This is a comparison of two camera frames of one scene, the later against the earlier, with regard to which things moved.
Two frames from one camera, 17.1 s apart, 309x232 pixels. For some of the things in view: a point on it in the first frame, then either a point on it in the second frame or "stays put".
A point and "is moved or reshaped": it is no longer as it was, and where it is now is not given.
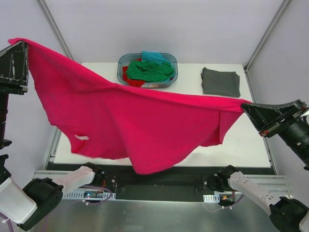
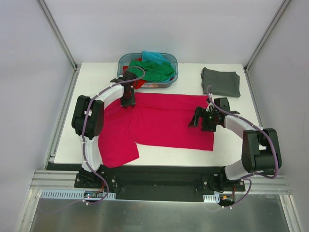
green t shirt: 148,71 stays put
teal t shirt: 156,57 stays put
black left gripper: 12,85 -> 128,102
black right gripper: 279,123 -> 203,121
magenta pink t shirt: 155,131 is moved or reshaped
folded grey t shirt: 220,83 stays put
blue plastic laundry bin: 123,58 stays put
